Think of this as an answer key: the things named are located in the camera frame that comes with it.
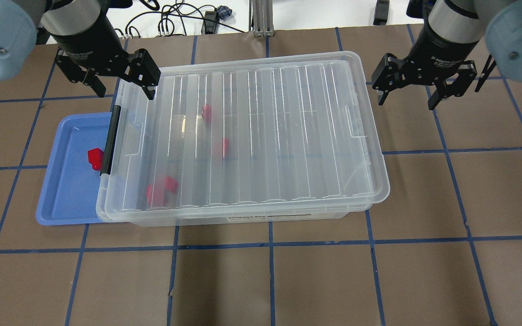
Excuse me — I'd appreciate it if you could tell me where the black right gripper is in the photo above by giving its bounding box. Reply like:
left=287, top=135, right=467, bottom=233
left=372, top=36, right=477, bottom=110

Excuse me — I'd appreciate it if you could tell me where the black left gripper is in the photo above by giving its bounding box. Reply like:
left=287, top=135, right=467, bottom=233
left=55, top=34, right=161, bottom=101

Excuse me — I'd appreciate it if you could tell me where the clear plastic box lid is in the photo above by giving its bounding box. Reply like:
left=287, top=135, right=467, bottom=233
left=96, top=51, right=390, bottom=217

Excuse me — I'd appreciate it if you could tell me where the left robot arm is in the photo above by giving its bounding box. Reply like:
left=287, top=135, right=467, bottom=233
left=0, top=0, right=161, bottom=101

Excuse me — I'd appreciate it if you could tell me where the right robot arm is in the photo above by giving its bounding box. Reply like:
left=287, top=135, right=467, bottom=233
left=372, top=0, right=522, bottom=110

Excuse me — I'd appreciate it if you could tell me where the blue plastic tray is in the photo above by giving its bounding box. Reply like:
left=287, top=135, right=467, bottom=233
left=35, top=113, right=111, bottom=225

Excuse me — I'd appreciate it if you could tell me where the clear plastic storage box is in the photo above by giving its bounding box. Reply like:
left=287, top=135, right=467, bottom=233
left=95, top=202, right=373, bottom=227

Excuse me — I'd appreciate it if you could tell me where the black box latch handle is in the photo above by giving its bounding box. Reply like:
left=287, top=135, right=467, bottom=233
left=100, top=105, right=121, bottom=175

